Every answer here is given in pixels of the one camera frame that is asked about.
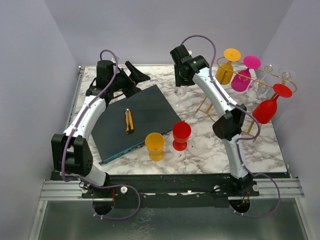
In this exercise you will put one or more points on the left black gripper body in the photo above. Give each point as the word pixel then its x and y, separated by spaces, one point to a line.
pixel 123 82

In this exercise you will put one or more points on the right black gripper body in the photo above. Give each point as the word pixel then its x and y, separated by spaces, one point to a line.
pixel 179 80

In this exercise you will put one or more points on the clear wine glass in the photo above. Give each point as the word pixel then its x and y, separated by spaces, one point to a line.
pixel 283 75
pixel 258 90
pixel 180 92

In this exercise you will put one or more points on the red plastic wine glass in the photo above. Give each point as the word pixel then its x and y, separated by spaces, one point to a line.
pixel 181 132

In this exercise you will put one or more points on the yellow plastic wine glass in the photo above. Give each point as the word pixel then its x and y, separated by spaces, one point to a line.
pixel 155 143

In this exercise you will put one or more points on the gold wire glass rack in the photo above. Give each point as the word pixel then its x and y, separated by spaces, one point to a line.
pixel 231 120

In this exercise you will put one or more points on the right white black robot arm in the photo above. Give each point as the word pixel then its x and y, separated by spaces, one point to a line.
pixel 190 71

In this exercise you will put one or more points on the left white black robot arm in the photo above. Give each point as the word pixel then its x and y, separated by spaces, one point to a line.
pixel 70 150

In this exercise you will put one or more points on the magenta plastic wine glass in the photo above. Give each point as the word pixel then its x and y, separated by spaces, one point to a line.
pixel 242 79

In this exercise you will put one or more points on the orange utility knife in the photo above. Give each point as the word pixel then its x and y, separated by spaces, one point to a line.
pixel 129 121

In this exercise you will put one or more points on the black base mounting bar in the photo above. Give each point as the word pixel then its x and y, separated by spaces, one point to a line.
pixel 189 191

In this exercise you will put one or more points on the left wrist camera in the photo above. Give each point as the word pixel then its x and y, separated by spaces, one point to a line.
pixel 115 61

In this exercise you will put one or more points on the dark blue network switch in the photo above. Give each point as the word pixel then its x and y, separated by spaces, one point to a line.
pixel 151 112

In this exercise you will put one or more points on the aluminium extrusion rail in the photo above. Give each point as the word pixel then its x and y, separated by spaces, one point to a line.
pixel 58 190

